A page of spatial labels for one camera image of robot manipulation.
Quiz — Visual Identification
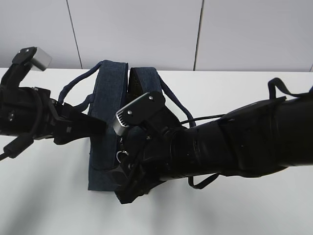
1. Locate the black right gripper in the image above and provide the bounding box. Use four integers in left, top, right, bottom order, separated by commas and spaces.
114, 127, 176, 204

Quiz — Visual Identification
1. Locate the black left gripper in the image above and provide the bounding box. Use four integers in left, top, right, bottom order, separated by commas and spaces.
29, 88, 107, 144

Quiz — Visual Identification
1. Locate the dark blue lunch bag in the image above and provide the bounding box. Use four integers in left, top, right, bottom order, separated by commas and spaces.
58, 60, 192, 191

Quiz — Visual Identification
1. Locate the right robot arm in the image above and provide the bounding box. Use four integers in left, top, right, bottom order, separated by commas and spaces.
114, 89, 313, 204

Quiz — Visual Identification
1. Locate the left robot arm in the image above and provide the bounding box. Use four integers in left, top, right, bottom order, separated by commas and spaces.
0, 87, 107, 145

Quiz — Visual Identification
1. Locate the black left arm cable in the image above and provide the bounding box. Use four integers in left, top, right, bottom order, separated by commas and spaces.
0, 134, 35, 161

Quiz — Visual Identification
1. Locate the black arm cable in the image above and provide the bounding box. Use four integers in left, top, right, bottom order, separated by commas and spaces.
0, 134, 35, 161
187, 172, 220, 189

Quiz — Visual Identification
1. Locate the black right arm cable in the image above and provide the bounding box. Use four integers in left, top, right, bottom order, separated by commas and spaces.
187, 172, 220, 189

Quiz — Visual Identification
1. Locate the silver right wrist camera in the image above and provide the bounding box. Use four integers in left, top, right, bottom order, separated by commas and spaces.
112, 92, 165, 136

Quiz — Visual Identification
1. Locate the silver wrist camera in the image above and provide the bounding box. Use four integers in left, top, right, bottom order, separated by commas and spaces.
112, 92, 165, 136
11, 46, 53, 72

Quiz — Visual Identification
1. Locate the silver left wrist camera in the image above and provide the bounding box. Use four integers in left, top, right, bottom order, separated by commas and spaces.
11, 46, 53, 72

